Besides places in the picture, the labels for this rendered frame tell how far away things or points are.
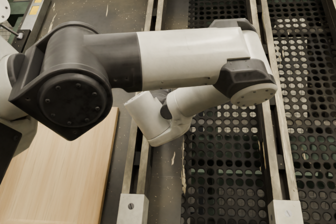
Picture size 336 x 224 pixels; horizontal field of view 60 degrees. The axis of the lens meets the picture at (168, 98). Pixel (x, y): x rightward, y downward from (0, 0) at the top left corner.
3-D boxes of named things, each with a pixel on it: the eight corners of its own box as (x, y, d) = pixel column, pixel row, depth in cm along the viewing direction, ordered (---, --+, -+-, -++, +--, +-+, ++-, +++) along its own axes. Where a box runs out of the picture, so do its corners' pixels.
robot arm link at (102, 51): (144, 59, 36) (27, 68, 34) (145, 114, 42) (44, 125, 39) (133, 22, 45) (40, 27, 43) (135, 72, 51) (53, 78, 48)
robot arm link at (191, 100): (190, 86, 66) (270, 44, 55) (200, 129, 61) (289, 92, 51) (159, 73, 58) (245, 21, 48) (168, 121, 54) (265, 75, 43)
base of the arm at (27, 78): (127, 128, 40) (95, 60, 33) (37, 158, 40) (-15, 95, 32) (119, 71, 52) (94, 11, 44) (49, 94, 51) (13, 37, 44)
